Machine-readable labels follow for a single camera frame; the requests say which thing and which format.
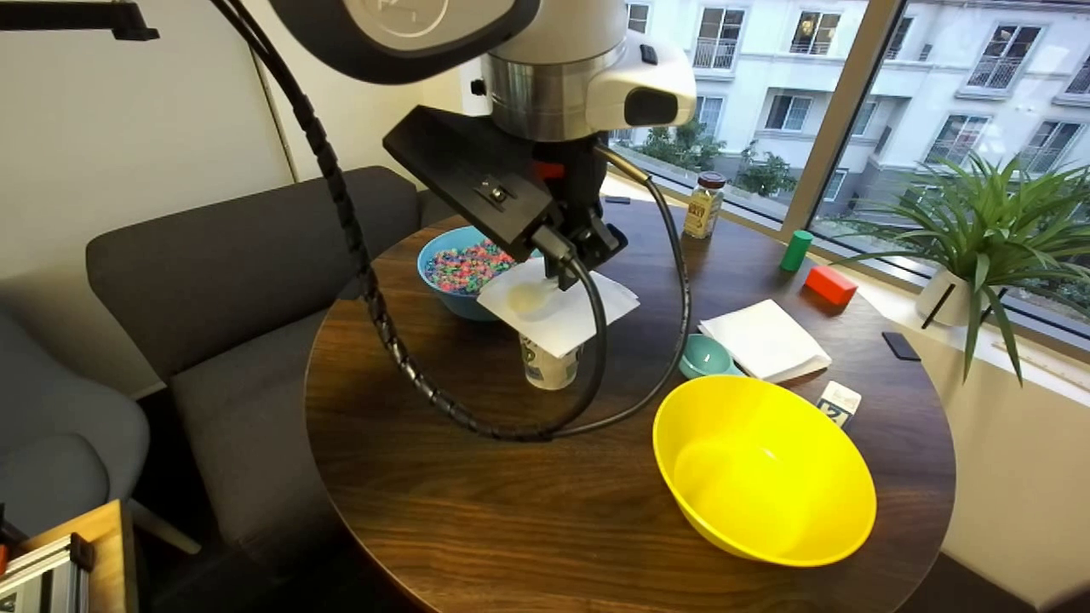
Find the green potted plant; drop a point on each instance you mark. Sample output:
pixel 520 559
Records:
pixel 999 226

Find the black table edge pad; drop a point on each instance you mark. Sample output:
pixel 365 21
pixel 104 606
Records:
pixel 900 346

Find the yellow plastic bowl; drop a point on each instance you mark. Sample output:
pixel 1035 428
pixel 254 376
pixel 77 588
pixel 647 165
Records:
pixel 767 470

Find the folded white napkin stack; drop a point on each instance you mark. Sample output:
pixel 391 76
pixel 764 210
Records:
pixel 767 339

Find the blue bowl with colourful candies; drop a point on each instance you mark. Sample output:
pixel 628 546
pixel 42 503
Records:
pixel 453 268

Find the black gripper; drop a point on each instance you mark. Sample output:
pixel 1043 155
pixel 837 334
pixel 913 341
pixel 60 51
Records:
pixel 580 198

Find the grey chair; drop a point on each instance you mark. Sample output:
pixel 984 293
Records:
pixel 55 429

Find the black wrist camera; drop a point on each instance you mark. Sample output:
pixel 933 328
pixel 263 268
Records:
pixel 470 173

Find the red block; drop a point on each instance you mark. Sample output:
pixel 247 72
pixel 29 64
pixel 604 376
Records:
pixel 827 287

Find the small teal dish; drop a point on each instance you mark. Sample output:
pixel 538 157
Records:
pixel 701 359

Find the green cylinder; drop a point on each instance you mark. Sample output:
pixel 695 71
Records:
pixel 796 253

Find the dark grey sofa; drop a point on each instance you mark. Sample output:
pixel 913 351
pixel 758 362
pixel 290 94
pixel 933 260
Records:
pixel 225 284

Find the jar with yellow label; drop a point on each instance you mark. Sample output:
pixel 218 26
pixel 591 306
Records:
pixel 701 210

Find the patterned paper cup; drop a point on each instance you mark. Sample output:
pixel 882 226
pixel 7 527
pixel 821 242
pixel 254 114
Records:
pixel 550 370

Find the window frame post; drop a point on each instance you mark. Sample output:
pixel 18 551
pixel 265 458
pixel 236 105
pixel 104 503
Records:
pixel 838 114

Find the black bracket bar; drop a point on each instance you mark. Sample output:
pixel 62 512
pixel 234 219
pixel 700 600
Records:
pixel 69 21

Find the small white carton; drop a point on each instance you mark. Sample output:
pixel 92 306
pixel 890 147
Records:
pixel 838 400

